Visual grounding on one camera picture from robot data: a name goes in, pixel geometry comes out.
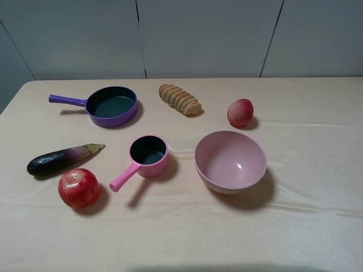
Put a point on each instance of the sliced bread loaf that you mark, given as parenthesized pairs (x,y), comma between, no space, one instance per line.
(180,100)

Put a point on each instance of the small pink saucepan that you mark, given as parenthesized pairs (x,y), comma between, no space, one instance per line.
(149,158)

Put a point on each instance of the pink bowl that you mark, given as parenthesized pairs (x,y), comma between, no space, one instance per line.
(229,162)

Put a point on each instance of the pink peach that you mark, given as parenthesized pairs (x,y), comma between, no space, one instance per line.
(240,112)

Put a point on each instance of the purple frying pan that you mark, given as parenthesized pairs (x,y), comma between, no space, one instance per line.
(108,107)

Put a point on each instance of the red apple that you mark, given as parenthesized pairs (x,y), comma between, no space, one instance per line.
(79,188)

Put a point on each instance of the purple eggplant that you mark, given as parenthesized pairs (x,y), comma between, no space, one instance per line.
(57,160)

